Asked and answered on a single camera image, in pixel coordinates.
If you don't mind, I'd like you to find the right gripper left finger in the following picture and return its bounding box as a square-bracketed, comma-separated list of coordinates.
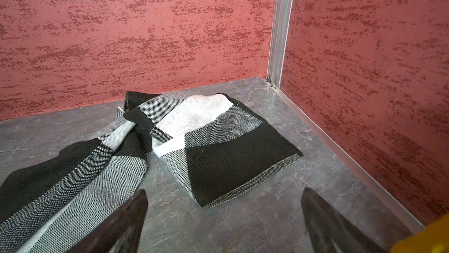
[67, 189, 148, 253]

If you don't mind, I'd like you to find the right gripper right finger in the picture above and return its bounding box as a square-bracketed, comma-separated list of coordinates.
[301, 187, 386, 253]

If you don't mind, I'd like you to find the black white checkered scarf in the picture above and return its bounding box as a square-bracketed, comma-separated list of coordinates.
[1, 92, 302, 253]

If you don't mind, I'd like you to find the yellow pencil bucket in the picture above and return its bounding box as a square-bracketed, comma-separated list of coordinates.
[390, 214, 449, 253]

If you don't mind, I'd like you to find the right corner aluminium post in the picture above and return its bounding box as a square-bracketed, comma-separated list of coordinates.
[266, 0, 293, 89]

